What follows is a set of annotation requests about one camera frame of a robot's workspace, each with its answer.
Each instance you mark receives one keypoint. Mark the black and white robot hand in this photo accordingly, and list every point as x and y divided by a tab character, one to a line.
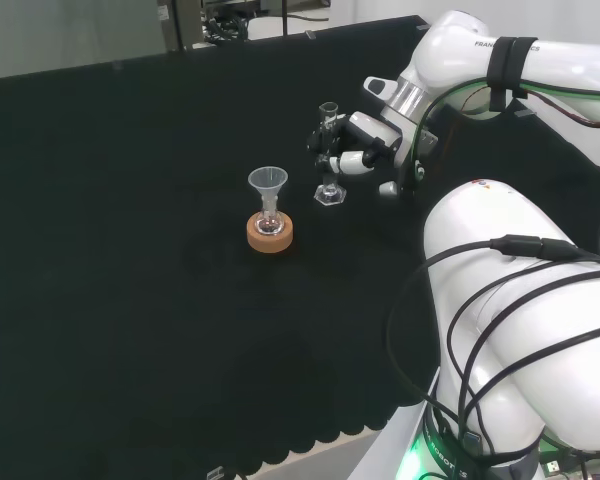
367	131

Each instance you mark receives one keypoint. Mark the clear glass graduated cylinder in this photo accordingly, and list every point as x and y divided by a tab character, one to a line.
330	192

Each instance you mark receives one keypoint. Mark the clear plastic funnel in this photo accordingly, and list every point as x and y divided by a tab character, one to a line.
268	181

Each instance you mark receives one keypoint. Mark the clear round-bottom flask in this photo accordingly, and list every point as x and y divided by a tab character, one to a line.
270	222

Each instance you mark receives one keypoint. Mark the black bench cloth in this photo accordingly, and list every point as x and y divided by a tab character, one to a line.
130	250

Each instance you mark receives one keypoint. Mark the grey panel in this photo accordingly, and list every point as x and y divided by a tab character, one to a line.
70	35

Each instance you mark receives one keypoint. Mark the clear tape piece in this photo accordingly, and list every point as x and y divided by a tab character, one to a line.
216	473

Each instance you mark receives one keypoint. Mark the black usb plug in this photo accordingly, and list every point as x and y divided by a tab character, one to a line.
553	466

